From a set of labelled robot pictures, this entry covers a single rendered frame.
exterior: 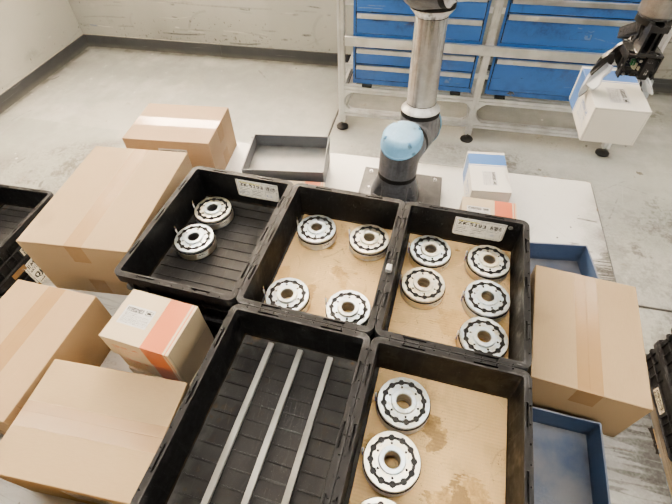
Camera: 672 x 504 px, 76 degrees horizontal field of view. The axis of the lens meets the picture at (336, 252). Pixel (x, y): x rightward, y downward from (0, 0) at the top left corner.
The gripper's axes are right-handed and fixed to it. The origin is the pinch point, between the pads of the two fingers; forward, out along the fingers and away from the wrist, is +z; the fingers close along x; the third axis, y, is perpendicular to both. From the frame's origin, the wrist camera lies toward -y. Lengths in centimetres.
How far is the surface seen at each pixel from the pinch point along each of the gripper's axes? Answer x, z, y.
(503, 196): -16.5, 33.4, 2.4
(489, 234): -23.5, 22.9, 29.8
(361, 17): -86, 40, -141
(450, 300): -32, 28, 49
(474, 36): -24, 47, -142
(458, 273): -30, 28, 40
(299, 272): -69, 28, 47
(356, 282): -54, 28, 48
